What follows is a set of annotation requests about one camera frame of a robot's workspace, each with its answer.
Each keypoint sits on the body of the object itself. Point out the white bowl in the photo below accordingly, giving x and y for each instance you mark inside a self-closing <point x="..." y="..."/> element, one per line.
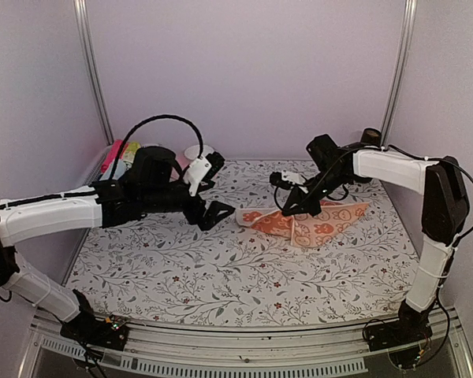
<point x="192" y="152"/>

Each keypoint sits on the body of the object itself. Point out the dark brown cylinder cup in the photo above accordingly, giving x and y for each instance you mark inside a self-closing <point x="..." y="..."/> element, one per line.
<point x="371" y="136"/>

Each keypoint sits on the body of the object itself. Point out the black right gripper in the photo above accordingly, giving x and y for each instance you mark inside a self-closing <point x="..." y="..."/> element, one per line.
<point x="306" y="205"/>

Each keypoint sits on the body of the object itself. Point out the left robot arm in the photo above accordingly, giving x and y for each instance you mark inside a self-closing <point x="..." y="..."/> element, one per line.
<point x="31" y="218"/>

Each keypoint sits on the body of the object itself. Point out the light blue towel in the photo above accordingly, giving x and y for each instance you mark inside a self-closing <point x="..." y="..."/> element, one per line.
<point x="119" y="171"/>

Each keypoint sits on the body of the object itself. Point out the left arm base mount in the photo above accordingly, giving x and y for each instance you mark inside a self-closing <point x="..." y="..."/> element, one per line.
<point x="86" y="328"/>

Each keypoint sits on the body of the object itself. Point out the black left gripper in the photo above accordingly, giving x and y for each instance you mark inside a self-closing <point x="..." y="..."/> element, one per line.
<point x="195" y="216"/>

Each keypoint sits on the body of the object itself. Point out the yellow-green rolled towel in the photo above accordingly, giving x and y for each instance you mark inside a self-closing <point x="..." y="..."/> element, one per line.
<point x="129" y="153"/>

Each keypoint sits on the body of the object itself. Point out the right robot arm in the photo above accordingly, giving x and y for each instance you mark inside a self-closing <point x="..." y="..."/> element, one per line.
<point x="437" y="181"/>

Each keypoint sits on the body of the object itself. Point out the orange patterned towel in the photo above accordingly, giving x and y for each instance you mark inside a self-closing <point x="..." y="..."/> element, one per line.
<point x="304" y="230"/>

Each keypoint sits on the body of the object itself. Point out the white plastic basket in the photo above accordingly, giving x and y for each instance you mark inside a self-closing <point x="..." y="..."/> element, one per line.
<point x="93" y="171"/>

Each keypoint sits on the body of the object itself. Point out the pink plate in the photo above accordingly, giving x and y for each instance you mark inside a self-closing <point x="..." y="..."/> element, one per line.
<point x="181" y="164"/>

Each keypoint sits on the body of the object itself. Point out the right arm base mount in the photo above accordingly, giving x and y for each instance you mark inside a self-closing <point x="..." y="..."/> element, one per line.
<point x="380" y="335"/>

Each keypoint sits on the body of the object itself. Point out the pink rolled towel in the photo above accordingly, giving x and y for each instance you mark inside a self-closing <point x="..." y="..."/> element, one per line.
<point x="110" y="155"/>

